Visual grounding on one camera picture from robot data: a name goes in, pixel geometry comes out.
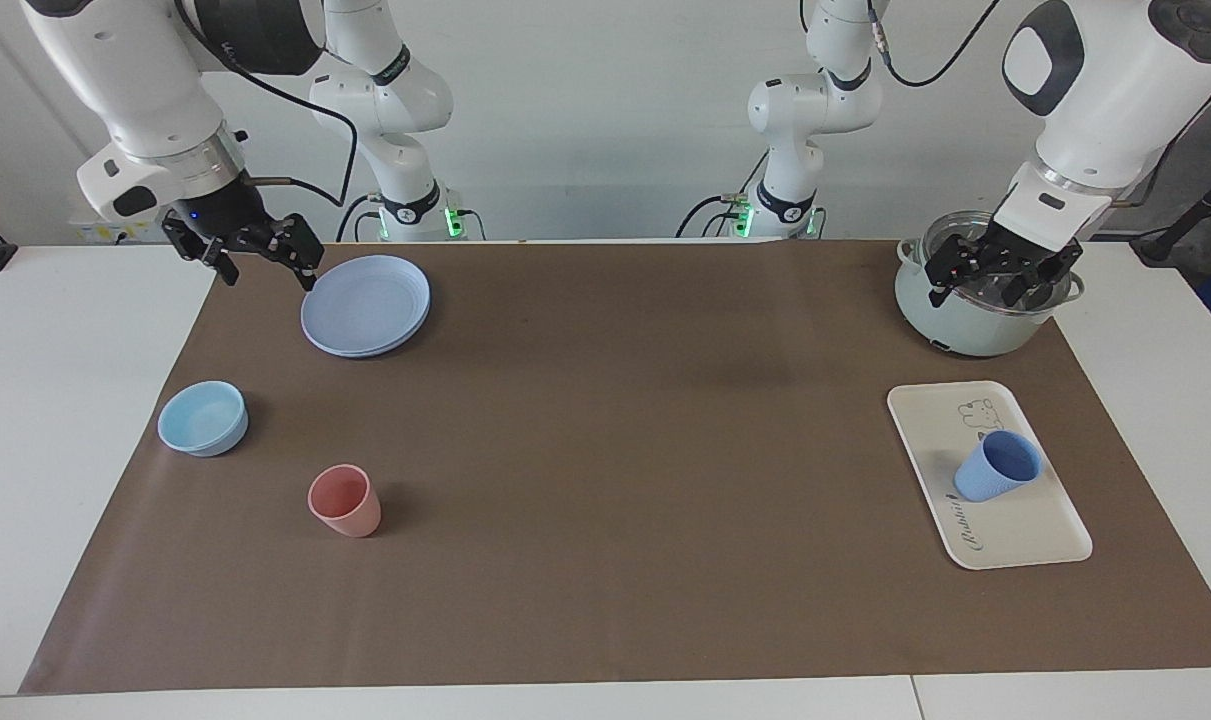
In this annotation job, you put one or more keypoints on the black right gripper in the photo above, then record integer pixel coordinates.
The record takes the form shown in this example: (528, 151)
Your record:
(225, 220)

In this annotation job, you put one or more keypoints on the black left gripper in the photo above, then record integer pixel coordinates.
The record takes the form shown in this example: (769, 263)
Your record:
(1010, 250)

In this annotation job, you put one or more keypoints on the blue ribbed cup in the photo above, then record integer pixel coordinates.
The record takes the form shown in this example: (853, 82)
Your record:
(985, 480)

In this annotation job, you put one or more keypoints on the pink cup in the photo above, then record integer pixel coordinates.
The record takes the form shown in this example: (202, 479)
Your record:
(350, 510)

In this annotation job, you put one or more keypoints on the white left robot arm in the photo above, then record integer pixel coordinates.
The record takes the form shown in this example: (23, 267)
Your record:
(1105, 90)

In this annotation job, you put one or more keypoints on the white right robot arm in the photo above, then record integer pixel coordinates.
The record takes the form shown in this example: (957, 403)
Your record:
(135, 80)

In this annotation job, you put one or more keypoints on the cream tray with rabbit print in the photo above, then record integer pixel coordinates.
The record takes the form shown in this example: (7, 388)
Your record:
(1025, 530)

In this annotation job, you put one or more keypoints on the glass pot lid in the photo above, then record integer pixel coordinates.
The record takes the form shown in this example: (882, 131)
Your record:
(985, 290)

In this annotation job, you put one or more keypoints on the pale green electric pot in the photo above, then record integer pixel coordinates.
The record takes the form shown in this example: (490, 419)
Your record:
(955, 325)

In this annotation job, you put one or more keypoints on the lavender blue plate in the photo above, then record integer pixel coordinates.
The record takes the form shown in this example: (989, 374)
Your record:
(365, 310)

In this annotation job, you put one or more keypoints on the white box with yellow label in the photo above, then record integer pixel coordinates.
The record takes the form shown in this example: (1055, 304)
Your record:
(90, 232)

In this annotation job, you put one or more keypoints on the black stand leg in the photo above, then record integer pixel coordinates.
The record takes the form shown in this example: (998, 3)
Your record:
(1160, 245)

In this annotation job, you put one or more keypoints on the light blue bowl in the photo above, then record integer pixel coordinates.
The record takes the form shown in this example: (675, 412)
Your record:
(200, 415)

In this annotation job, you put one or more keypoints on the brown table mat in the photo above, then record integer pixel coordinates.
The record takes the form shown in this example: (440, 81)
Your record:
(605, 450)

